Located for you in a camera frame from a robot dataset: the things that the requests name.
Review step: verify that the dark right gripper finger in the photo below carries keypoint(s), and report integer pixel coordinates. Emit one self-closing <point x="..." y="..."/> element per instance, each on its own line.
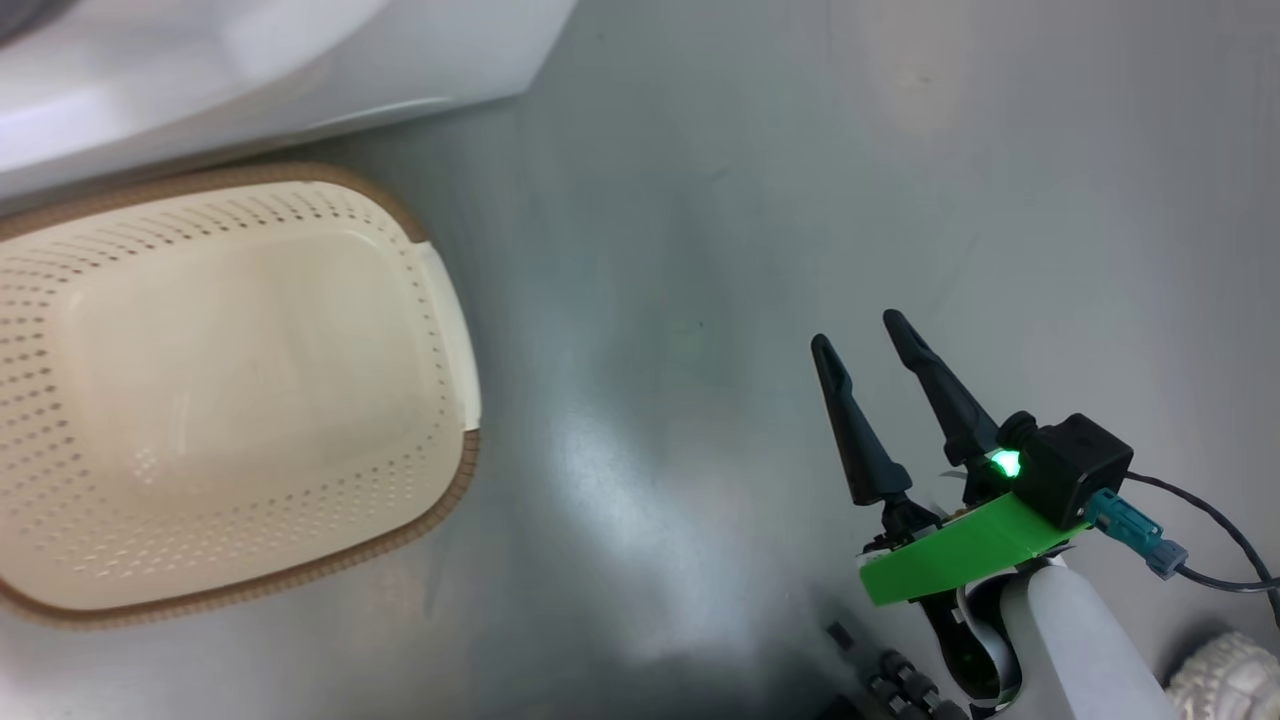
<point x="865" y="450"/>
<point x="950" y="410"/>

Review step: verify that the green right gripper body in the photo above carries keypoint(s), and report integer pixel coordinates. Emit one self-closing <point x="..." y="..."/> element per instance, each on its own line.
<point x="960" y="550"/>

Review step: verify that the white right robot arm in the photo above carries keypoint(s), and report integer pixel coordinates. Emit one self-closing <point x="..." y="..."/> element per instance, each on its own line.
<point x="1080" y="650"/>

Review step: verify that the white front-load washing machine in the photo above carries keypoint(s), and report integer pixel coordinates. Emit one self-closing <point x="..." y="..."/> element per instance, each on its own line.
<point x="250" y="60"/>

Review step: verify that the white ribbed robot part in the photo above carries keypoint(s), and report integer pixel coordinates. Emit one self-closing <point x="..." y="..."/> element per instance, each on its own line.
<point x="1230" y="685"/>

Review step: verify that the cream perforated laundry basket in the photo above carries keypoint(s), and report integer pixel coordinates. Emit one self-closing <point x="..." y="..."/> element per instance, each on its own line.
<point x="230" y="400"/>

